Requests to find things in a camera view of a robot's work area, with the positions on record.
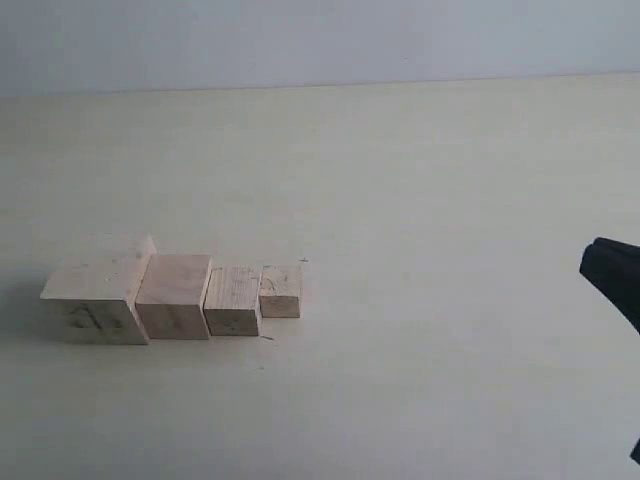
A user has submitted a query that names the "third largest wooden cube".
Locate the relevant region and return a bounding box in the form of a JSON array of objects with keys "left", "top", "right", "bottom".
[{"left": 203, "top": 265, "right": 261, "bottom": 337}]

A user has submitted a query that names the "smallest wooden cube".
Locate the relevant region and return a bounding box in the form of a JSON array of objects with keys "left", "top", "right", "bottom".
[{"left": 259, "top": 265, "right": 302, "bottom": 318}]

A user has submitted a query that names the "second largest wooden cube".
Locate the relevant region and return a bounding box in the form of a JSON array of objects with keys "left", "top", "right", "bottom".
[{"left": 135, "top": 254, "right": 212, "bottom": 340}]

